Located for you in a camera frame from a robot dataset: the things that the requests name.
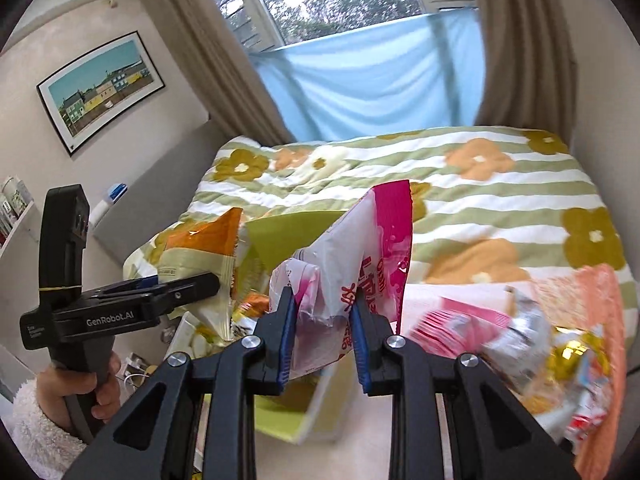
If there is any white wall shelf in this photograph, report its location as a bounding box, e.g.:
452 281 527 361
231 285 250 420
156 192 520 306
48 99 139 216
0 175 40 261

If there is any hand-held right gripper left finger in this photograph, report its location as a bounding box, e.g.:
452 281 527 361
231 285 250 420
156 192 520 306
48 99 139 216
62 286 300 480

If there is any person's left forearm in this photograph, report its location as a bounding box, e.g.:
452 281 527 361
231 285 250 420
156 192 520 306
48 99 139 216
10 377 90 480

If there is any orange snack bag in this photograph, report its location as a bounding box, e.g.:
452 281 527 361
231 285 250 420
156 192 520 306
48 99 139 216
157 207 246 343

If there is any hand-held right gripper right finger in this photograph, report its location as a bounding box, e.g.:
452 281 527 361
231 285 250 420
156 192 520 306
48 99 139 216
349 303 587 480

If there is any light blue cloth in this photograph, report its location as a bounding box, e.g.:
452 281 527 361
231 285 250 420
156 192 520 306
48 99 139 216
247 7 483 143

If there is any pink striped snack packet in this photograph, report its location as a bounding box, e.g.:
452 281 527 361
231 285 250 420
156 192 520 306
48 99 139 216
407 295 506 361

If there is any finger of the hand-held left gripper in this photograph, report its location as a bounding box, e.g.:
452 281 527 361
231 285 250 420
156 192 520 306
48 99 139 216
84 274 168 297
145 271 222 320

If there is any yellow snack bag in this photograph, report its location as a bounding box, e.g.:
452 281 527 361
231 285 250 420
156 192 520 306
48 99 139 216
545 327 608 401

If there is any grey white snack bag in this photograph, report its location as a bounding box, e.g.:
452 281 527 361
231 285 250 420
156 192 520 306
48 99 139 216
480 287 553 386

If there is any person's left hand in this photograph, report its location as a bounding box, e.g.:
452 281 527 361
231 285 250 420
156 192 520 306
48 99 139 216
37 350 123 432

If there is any red white snack packet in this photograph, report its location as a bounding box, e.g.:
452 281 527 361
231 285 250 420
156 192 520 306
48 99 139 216
560 355 626 446

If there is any white blue bottle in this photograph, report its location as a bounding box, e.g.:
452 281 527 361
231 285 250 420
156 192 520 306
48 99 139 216
92 182 128 231

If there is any yellow-green cardboard box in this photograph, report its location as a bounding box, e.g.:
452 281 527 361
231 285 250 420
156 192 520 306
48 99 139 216
167 209 353 445

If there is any floral striped blanket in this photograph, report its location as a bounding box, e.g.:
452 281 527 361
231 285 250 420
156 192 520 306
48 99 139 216
122 127 626 293

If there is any pink white snack bag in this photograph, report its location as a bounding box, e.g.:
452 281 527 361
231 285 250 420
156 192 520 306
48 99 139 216
270 180 415 381

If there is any framed house picture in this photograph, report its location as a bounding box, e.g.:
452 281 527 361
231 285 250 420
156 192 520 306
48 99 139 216
36 30 167 157

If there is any peach floral cloth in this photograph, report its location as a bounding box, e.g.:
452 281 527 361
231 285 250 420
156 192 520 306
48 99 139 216
530 262 630 480

